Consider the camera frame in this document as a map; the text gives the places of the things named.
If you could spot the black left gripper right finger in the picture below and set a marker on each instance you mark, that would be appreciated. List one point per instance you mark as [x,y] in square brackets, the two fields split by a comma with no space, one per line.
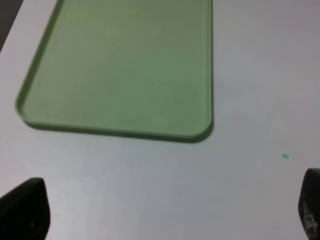
[309,203]

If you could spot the small teal speck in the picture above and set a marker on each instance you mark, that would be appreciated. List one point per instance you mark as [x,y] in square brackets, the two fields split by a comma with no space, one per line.
[285,156]

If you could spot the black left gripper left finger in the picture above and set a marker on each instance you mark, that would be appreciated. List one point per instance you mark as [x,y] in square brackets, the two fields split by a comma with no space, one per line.
[25,211]

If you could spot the green plastic tray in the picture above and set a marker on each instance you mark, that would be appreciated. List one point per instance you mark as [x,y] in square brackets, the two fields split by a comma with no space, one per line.
[138,68]

